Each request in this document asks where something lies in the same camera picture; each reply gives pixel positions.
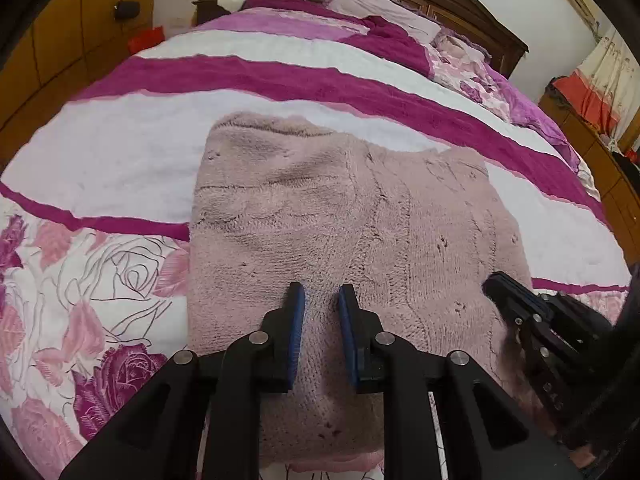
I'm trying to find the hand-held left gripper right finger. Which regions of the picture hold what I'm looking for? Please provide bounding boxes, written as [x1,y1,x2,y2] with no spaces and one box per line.
[336,283,586,480]

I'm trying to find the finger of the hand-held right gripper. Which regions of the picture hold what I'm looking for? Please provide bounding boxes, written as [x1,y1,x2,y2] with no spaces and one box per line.
[482,272,553,321]
[507,310,551,361]

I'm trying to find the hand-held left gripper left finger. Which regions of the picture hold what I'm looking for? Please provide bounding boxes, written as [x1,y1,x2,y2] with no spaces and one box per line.
[59,281,307,480]

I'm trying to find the pink knit sweater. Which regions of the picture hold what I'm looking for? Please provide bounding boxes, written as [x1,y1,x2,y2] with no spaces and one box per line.
[186,112,556,466]

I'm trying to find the wooden dresser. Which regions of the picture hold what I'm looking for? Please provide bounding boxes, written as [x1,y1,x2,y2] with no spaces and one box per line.
[537,77,640,271]

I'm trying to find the purple velvet floral quilt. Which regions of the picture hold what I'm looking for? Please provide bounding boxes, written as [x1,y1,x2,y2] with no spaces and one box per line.
[367,15,583,173]

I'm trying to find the floral curtain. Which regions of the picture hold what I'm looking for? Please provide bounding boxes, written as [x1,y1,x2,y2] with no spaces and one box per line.
[550,25,640,153]

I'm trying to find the floral striped bedspread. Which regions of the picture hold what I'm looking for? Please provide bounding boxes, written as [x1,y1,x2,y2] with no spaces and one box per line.
[0,0,633,480]

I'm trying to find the lilac pillow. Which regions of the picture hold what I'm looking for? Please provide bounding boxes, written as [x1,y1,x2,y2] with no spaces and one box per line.
[432,30,493,68]
[327,0,443,43]

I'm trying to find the red paper item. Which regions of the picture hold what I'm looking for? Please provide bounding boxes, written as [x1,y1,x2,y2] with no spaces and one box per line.
[127,27,166,53]

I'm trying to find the dark wooden nightstand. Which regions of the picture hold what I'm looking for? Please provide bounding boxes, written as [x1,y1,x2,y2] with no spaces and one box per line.
[192,0,236,26]

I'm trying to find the wooden wardrobe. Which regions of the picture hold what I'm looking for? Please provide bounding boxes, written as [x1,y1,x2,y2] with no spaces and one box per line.
[0,0,161,136]

